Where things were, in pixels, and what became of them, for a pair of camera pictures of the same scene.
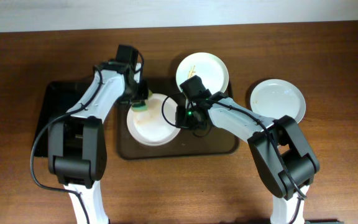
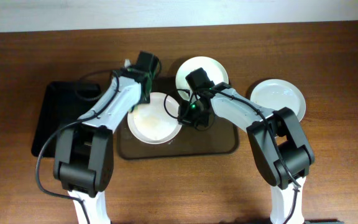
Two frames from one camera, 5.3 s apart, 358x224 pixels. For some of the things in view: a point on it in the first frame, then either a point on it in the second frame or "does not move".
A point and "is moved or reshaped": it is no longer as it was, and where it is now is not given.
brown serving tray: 221,143 does not move
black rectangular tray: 59,98 does not move
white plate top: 213,71 is moved or reshaped
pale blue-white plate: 275,98 does not move
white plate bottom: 150,127 does not move
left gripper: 140,94 -> 146,91
